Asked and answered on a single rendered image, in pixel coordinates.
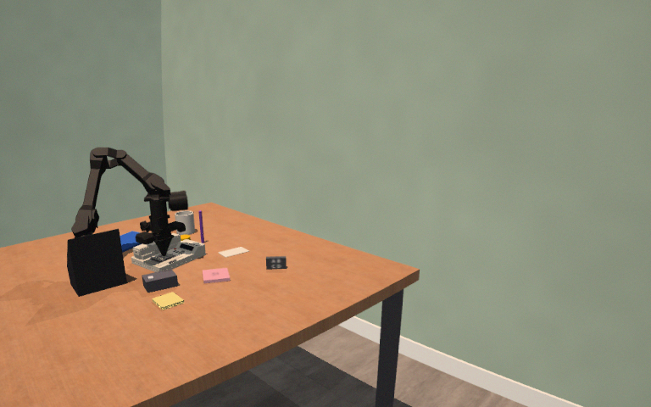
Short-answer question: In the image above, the yellow sticky note pad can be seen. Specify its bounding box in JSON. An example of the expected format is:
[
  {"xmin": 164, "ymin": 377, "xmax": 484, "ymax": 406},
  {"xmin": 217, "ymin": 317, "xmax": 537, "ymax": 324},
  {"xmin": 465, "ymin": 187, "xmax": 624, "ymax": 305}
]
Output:
[{"xmin": 152, "ymin": 292, "xmax": 184, "ymax": 310}]

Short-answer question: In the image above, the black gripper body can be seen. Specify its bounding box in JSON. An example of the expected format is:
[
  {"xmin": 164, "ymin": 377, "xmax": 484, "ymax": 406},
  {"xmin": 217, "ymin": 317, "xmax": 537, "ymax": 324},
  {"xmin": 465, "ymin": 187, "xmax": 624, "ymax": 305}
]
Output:
[{"xmin": 136, "ymin": 212, "xmax": 186, "ymax": 245}]

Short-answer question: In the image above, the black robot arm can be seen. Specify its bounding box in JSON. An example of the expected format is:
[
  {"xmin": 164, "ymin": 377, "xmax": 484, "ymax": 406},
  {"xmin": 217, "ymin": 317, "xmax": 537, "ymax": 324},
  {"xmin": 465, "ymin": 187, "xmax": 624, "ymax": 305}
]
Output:
[{"xmin": 71, "ymin": 148, "xmax": 188, "ymax": 238}]

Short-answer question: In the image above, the grey cylindrical cup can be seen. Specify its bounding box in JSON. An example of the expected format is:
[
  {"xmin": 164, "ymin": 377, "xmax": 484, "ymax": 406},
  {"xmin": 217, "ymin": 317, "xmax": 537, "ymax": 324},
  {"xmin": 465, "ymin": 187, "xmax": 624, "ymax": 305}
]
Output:
[{"xmin": 175, "ymin": 210, "xmax": 195, "ymax": 235}]

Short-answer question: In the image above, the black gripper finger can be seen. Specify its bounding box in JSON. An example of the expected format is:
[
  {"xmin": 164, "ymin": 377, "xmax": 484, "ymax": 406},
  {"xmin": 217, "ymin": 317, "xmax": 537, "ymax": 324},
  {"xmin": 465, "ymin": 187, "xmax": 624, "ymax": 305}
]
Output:
[
  {"xmin": 154, "ymin": 238, "xmax": 165, "ymax": 256},
  {"xmin": 163, "ymin": 235, "xmax": 174, "ymax": 255}
]

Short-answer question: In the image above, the black phone keypad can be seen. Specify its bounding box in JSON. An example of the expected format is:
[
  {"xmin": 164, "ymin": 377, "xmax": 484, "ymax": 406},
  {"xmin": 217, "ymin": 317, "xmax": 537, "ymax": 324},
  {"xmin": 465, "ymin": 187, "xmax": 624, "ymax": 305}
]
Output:
[{"xmin": 150, "ymin": 254, "xmax": 175, "ymax": 263}]

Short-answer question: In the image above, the cream sheet of paper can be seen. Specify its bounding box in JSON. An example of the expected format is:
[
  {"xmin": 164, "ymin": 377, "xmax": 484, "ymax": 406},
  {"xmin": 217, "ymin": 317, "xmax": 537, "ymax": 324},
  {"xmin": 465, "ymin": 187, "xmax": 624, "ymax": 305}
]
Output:
[{"xmin": 219, "ymin": 247, "xmax": 249, "ymax": 257}]

